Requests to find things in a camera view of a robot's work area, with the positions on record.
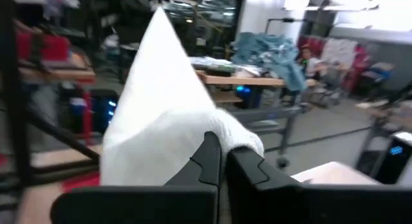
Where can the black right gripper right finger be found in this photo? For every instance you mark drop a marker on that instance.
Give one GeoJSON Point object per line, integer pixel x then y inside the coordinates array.
{"type": "Point", "coordinates": [305, 204]}

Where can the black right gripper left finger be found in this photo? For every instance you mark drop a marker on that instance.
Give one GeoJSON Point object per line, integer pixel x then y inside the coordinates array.
{"type": "Point", "coordinates": [145, 206]}

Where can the white terry towel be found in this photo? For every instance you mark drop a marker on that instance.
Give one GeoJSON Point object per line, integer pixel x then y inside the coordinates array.
{"type": "Point", "coordinates": [154, 121]}

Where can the white perforated plastic basket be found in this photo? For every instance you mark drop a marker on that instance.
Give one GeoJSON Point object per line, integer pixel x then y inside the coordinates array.
{"type": "Point", "coordinates": [334, 175]}

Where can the black caster wheel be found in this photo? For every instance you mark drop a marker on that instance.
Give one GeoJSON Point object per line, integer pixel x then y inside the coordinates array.
{"type": "Point", "coordinates": [282, 162]}

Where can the black device with blue display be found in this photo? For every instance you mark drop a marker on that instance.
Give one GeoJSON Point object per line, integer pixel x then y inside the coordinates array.
{"type": "Point", "coordinates": [394, 159]}

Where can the black computer with blue lights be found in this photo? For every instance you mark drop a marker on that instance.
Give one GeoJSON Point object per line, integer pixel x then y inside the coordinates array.
{"type": "Point", "coordinates": [104, 111]}

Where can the red upright bar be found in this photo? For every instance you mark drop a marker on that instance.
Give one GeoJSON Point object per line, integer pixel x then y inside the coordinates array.
{"type": "Point", "coordinates": [87, 117]}

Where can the wooden workbench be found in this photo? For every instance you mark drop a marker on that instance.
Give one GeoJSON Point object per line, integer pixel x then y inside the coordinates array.
{"type": "Point", "coordinates": [244, 80]}

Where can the person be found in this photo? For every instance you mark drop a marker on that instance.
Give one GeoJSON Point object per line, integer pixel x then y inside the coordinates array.
{"type": "Point", "coordinates": [311, 64]}

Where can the blue grey fabric cover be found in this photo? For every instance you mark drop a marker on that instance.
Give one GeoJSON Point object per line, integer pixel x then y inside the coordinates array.
{"type": "Point", "coordinates": [273, 56]}

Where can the cluttered storage rack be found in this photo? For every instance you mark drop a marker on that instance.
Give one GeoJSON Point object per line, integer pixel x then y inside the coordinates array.
{"type": "Point", "coordinates": [354, 60]}

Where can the red crate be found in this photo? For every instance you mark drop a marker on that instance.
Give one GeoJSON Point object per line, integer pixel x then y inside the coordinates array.
{"type": "Point", "coordinates": [51, 47]}

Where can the red black camera block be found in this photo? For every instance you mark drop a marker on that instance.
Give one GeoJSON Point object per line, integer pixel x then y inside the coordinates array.
{"type": "Point", "coordinates": [80, 182]}

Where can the black monitor frame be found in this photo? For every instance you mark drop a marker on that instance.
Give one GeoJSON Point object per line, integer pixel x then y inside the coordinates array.
{"type": "Point", "coordinates": [283, 20]}

